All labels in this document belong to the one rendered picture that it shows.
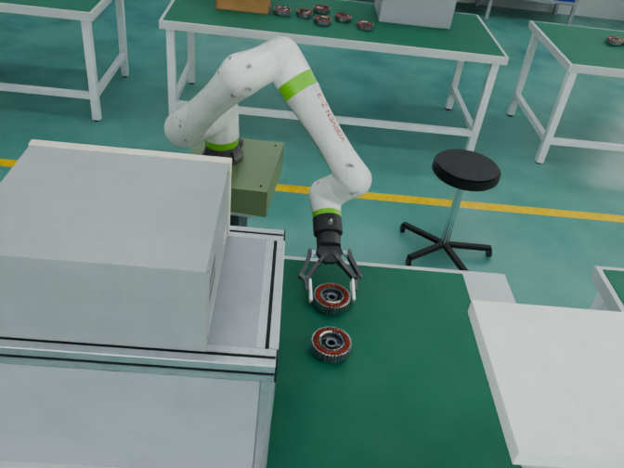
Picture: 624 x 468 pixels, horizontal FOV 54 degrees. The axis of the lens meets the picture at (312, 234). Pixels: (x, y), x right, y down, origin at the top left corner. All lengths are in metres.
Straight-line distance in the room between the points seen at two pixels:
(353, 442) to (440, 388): 0.31
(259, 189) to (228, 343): 1.00
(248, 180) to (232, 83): 0.52
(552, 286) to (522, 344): 2.28
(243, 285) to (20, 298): 0.44
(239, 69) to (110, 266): 0.83
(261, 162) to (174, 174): 0.99
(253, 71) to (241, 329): 0.80
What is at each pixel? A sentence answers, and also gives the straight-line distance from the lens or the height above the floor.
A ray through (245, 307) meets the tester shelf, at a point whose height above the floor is 1.11.
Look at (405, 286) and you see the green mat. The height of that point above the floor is 0.75.
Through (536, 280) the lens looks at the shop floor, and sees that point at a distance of 3.49.
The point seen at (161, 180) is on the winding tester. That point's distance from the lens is 1.30.
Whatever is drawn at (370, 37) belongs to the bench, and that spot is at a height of 0.75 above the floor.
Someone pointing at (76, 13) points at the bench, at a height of 0.74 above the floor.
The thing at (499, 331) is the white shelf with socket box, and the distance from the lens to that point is 1.23.
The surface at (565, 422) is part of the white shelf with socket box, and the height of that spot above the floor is 1.20.
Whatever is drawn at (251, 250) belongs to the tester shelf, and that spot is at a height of 1.11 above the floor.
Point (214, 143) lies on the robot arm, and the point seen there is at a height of 0.94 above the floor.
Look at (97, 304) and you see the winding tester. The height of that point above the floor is 1.22.
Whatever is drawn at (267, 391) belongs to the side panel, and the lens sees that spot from 1.25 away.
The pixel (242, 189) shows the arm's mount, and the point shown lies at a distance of 2.14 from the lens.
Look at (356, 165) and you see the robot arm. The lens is 1.85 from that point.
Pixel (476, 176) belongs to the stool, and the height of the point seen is 0.56.
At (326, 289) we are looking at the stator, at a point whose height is 0.78.
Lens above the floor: 2.00
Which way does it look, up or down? 36 degrees down
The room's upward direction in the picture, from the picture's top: 8 degrees clockwise
